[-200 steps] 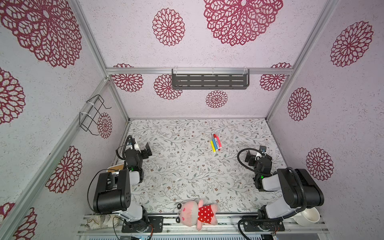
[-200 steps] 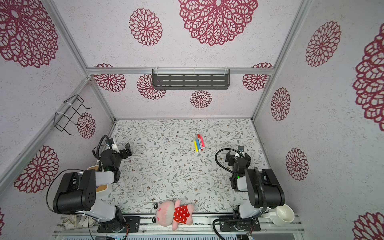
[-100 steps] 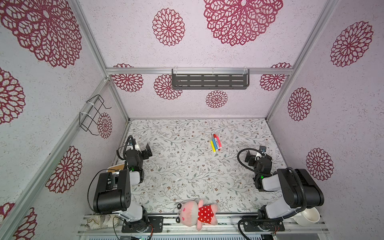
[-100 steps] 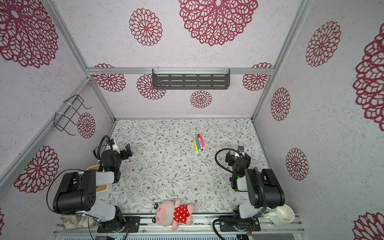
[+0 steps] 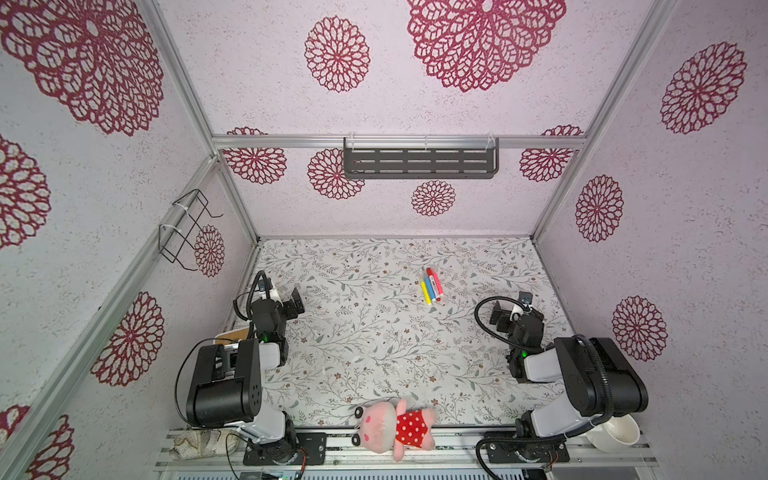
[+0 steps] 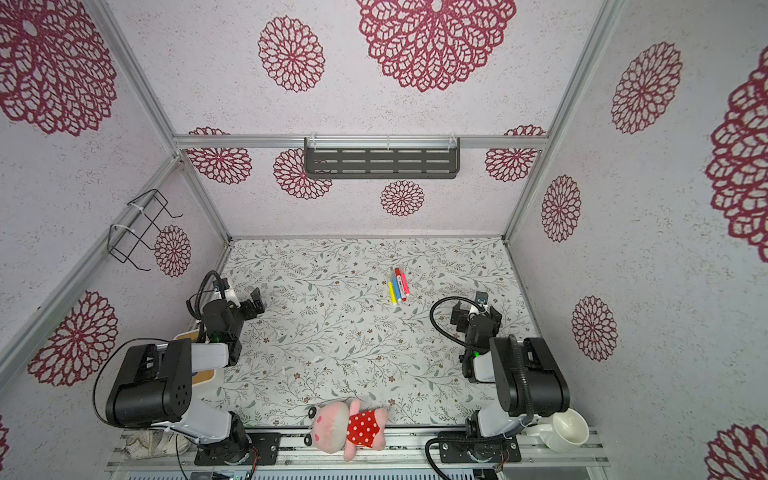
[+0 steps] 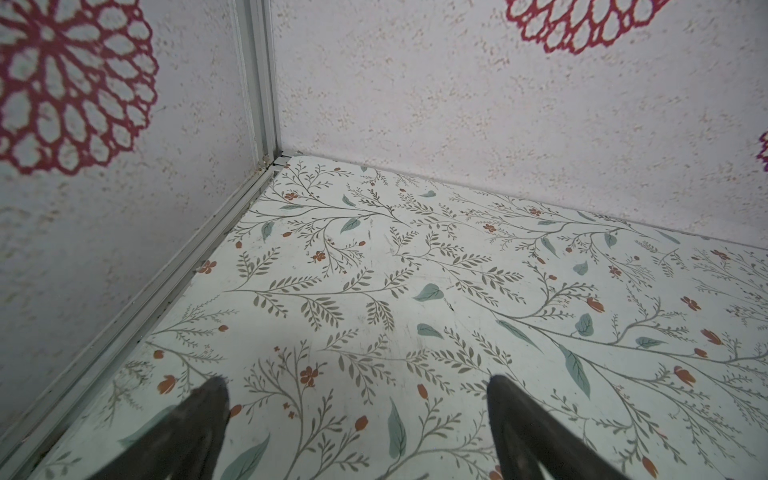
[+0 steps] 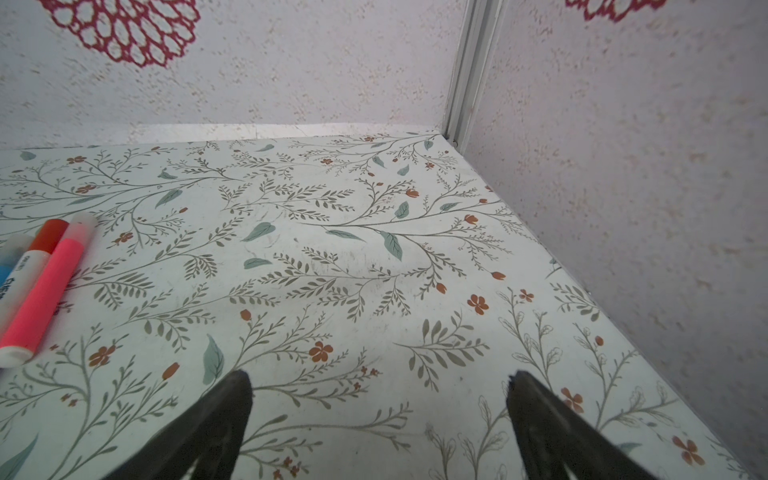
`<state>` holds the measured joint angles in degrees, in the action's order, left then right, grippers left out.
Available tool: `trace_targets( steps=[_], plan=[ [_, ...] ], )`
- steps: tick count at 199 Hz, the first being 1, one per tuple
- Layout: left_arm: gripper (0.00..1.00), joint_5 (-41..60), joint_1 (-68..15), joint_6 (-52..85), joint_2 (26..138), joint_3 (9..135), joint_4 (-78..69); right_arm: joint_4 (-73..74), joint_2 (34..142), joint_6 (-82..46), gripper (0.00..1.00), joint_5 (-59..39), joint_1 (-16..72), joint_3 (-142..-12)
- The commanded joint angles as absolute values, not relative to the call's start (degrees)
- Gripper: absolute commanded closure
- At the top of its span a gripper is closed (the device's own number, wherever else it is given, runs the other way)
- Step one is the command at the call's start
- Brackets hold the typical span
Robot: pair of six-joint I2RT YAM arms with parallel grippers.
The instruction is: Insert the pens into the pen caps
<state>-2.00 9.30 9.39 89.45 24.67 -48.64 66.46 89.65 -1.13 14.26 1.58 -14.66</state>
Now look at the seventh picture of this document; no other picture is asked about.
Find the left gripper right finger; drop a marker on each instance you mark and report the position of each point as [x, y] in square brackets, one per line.
[530, 442]

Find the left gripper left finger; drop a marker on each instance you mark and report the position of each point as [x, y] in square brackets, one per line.
[185, 444]

